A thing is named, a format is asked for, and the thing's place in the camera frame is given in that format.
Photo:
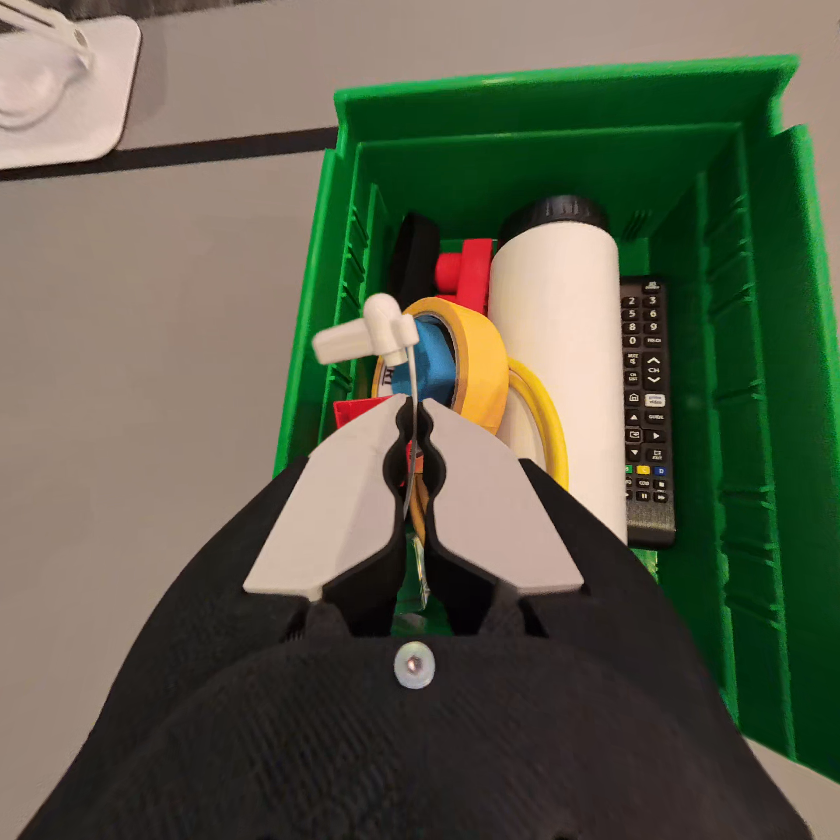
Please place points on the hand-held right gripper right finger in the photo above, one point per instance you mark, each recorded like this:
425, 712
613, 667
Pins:
499, 525

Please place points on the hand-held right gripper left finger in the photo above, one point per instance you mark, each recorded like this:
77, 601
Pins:
328, 525

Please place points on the green plastic bin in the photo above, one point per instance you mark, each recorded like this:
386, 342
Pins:
558, 105

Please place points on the grey desk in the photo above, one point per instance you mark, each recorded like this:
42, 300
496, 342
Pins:
164, 328

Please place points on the clear plastic wrapper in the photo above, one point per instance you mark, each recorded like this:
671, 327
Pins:
420, 571

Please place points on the red flat piece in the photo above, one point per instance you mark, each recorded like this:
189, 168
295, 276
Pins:
351, 413

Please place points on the yellow tape roll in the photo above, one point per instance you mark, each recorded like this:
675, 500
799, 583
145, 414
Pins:
479, 354

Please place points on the black remote control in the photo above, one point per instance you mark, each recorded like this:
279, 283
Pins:
649, 426

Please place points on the blue foam block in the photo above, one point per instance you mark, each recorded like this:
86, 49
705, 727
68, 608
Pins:
433, 354

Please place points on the white bottle black cap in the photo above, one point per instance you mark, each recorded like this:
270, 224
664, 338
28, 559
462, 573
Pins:
558, 328

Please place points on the red plastic block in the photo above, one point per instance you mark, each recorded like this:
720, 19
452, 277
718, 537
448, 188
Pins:
469, 275

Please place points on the black block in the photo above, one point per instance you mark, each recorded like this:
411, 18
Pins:
413, 256

